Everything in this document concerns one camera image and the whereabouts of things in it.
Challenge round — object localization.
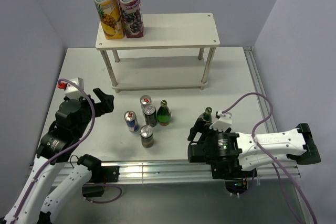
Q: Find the aluminium right rail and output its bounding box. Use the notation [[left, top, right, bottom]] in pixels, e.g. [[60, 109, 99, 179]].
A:
[[243, 47, 278, 133]]

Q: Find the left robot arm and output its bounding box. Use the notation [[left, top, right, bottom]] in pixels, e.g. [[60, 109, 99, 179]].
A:
[[1, 88, 114, 223]]

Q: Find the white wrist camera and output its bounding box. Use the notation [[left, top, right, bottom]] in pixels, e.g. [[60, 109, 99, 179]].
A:
[[209, 111, 233, 132], [57, 78, 84, 100]]

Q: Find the green bottle with label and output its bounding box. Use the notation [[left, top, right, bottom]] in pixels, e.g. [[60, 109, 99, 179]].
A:
[[198, 106, 212, 123]]

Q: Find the pineapple juice carton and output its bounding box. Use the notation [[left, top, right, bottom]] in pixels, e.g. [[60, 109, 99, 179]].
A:
[[94, 0, 124, 40]]

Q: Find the aluminium rail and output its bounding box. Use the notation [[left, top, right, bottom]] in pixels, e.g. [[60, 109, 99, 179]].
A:
[[28, 158, 301, 185], [243, 47, 278, 133]]

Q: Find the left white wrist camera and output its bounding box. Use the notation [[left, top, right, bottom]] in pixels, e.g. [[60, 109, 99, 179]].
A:
[[57, 78, 84, 100]]

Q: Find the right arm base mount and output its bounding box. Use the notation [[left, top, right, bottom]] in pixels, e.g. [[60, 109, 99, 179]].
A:
[[211, 164, 257, 197]]

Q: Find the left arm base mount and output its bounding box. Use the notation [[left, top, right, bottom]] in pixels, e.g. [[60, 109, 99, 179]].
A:
[[82, 166, 119, 198]]

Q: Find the black energy can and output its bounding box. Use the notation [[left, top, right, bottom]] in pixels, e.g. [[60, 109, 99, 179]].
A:
[[144, 104, 157, 127], [140, 125, 154, 148]]

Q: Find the red bull can rear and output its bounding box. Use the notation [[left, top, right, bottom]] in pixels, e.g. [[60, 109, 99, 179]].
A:
[[140, 95, 152, 114]]

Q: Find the blue red bull can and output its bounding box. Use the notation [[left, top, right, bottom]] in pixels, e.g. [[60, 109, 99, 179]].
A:
[[124, 111, 139, 132]]

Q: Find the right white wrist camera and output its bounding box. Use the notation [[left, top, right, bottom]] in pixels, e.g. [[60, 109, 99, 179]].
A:
[[209, 111, 233, 132]]

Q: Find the black energy can middle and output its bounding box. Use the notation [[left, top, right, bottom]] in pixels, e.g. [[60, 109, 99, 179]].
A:
[[144, 104, 157, 127]]

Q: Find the aluminium front rail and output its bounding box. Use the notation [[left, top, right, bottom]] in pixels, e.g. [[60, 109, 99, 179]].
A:
[[28, 158, 301, 185]]

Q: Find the white two-tier shelf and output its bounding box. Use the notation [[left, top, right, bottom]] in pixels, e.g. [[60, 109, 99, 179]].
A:
[[96, 13, 220, 92]]

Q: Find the grape juice carton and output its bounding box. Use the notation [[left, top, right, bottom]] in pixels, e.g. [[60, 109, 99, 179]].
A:
[[118, 0, 144, 38]]

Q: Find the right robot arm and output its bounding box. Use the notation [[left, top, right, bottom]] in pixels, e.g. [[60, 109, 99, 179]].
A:
[[187, 115, 321, 180]]

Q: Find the black energy can front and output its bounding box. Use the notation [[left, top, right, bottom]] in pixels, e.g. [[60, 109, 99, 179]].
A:
[[140, 125, 154, 148]]

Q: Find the plain green glass bottle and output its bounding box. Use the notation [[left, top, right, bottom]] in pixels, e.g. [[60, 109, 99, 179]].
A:
[[157, 100, 171, 126]]

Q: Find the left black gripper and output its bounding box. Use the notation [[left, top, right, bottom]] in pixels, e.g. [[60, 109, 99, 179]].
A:
[[73, 87, 113, 137]]

